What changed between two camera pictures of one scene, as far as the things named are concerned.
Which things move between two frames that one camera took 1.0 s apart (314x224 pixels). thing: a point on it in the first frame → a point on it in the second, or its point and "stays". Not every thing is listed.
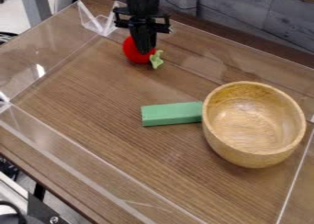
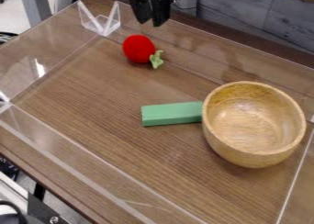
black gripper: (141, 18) → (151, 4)
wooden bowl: (254, 123) stays
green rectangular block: (171, 113) stays
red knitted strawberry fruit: (153, 57) stays
